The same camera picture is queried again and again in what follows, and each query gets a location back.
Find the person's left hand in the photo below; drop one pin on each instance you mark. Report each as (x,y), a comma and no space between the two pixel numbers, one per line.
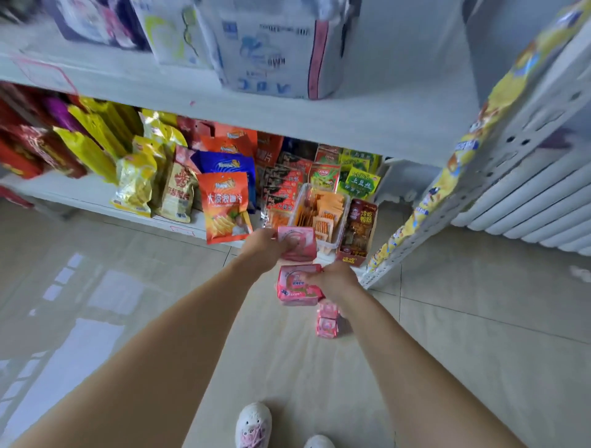
(265,249)

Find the person's right hand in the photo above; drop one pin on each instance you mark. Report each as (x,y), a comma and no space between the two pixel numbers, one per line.
(334,281)

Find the orange chip bag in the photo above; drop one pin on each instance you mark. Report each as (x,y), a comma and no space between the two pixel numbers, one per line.
(224,207)

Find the row of red strip packets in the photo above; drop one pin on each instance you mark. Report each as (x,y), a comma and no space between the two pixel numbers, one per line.
(281,184)

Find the white metal shelf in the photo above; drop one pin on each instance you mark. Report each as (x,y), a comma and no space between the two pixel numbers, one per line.
(392,115)

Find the person's right forearm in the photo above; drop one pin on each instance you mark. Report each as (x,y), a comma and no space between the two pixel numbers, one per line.
(425,378)

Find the person's left forearm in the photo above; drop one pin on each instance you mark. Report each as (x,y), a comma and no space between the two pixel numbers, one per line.
(152,369)

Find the person's right shoe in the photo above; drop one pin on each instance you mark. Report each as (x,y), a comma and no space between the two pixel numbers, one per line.
(318,442)

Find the person's shoe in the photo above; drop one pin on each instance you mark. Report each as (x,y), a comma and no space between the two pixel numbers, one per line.
(318,442)
(253,424)

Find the person's left shoe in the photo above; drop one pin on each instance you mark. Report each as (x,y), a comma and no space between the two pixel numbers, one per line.
(253,424)

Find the brown snack box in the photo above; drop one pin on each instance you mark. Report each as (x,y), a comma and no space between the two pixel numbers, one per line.
(358,231)

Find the clear box of orange sachets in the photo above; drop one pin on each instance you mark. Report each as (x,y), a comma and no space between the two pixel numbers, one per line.
(323,212)

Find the red bordered paper label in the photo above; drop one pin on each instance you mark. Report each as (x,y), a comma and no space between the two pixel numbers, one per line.
(181,231)
(46,76)

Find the green red snack packet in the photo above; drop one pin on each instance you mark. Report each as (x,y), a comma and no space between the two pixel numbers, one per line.
(324,175)

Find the beige snack bag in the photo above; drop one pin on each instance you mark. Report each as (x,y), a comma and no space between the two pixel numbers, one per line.
(177,194)

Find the orange red snack bag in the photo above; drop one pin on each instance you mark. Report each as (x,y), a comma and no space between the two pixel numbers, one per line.
(231,138)

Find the yellow chip bag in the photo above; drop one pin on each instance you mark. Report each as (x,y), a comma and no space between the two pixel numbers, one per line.
(136,180)

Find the plain yellow snack bag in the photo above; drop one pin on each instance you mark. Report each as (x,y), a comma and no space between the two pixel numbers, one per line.
(87,143)

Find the white radiator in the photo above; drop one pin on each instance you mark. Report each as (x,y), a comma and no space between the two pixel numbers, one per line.
(531,207)

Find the white perforated rack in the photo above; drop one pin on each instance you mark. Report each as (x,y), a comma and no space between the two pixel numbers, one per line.
(531,138)

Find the white paper scrap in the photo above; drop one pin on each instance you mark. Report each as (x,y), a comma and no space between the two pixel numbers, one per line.
(581,273)

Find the pile of red bags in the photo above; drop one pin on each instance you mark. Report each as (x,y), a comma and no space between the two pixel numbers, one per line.
(32,143)

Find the purple cloth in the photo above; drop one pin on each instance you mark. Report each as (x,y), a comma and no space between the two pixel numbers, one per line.
(556,138)

